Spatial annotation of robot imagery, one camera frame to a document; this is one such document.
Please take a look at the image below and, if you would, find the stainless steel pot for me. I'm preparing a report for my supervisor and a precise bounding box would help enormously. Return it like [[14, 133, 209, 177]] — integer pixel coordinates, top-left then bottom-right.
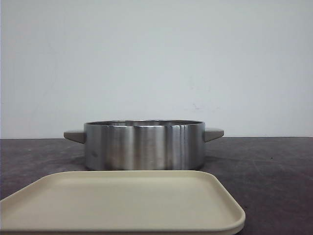
[[64, 119, 224, 170]]

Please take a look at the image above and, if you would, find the cream plastic tray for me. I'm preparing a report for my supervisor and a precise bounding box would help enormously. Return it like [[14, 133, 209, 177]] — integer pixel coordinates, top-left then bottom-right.
[[0, 170, 246, 235]]

